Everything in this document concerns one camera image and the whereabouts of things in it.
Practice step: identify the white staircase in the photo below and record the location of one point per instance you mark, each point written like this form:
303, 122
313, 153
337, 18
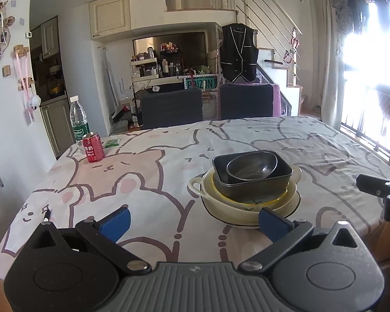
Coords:
289, 97

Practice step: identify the window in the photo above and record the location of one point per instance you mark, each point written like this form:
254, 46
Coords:
370, 87

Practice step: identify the rectangular dark metal tray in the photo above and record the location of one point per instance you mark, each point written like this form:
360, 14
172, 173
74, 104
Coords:
247, 190

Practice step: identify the metal stair railing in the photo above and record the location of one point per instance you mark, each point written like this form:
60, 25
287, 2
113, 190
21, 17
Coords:
247, 0

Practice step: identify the cream storage rack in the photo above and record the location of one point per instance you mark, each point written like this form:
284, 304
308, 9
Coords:
144, 70

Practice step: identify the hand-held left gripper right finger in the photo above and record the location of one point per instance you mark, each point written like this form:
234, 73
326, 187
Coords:
273, 224

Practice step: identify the green packet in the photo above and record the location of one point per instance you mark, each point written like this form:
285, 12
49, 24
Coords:
112, 143

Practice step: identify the red drink can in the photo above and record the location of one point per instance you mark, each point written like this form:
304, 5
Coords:
93, 149

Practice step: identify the grey kitchen cabinet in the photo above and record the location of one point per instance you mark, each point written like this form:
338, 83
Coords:
57, 126

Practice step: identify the hanging clothes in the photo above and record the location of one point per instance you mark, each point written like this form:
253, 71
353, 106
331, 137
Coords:
357, 6

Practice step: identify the square white leaf-print plate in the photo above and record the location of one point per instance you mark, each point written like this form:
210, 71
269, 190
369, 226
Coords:
247, 225

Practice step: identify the green sign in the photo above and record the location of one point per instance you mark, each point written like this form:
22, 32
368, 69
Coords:
201, 84

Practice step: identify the printed cartoon tablecloth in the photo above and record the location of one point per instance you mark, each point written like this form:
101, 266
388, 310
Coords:
149, 175

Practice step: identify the round steel bowl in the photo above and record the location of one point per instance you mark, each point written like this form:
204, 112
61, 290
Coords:
256, 165

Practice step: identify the cream wall cabinet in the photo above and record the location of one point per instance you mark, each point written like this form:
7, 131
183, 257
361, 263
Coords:
110, 14

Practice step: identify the dark fabric chair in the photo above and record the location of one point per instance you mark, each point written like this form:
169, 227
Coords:
247, 102
170, 110

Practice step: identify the black vest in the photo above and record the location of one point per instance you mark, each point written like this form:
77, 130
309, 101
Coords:
239, 52

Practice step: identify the pink hanging ornament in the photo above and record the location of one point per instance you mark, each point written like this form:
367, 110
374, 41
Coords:
27, 87

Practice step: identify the clear water bottle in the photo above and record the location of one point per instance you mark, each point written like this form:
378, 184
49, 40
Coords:
78, 120

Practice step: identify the wooden wall hooks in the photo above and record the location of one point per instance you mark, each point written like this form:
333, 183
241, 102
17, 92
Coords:
21, 49

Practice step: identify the purple cloth cover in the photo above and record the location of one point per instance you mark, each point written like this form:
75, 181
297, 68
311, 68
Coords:
277, 100

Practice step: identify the small floral bowl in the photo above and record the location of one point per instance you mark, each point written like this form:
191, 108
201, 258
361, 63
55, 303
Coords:
242, 204

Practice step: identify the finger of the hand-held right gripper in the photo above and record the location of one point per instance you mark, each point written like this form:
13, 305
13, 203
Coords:
373, 184

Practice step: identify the white curtain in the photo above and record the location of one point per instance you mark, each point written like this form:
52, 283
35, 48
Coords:
331, 71

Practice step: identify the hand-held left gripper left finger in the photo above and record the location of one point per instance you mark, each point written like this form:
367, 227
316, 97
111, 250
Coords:
115, 224

